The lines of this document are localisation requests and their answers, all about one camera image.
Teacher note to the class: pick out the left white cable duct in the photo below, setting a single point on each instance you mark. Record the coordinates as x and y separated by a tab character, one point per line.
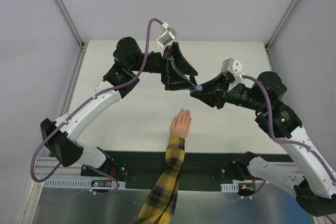
72	183

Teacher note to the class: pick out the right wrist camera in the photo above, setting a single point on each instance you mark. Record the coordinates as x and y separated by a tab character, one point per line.
233	70

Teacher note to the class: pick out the yellow plaid sleeve forearm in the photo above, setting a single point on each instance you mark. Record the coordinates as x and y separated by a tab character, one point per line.
160	203

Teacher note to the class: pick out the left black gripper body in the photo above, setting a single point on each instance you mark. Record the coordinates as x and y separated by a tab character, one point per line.
166	69

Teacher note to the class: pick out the mannequin hand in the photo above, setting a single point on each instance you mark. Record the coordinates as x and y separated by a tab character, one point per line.
180	125

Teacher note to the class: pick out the purple nail polish bottle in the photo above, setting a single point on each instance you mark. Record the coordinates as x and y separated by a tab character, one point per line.
197	88

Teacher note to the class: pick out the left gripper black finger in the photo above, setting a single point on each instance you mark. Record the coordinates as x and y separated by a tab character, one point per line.
180	81
181	63

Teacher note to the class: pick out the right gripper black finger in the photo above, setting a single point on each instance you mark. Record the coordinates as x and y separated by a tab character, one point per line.
212	99
219	80

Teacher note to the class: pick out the aluminium frame post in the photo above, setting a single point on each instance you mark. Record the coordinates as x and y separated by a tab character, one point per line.
69	22
281	24

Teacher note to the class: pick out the left aluminium frame post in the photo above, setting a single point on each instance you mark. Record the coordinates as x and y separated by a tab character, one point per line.
69	22

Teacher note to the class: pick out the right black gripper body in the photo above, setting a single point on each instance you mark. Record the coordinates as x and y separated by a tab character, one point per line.
223	93

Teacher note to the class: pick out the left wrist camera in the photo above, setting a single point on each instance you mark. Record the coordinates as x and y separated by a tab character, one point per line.
167	36

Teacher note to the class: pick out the right white cable duct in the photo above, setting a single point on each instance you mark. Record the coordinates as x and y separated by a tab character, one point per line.
230	188

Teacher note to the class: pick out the white cable duct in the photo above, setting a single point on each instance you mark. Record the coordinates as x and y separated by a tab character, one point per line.
72	183
230	188

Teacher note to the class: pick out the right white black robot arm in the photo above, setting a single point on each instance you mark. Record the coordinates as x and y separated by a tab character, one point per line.
314	188

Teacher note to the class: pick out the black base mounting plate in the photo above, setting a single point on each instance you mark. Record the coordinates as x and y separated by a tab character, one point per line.
192	172

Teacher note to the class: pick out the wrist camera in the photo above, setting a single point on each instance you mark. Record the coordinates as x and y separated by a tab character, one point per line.
233	70
167	36

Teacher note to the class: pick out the right aluminium frame post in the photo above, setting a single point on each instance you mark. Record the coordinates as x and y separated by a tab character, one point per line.
281	24

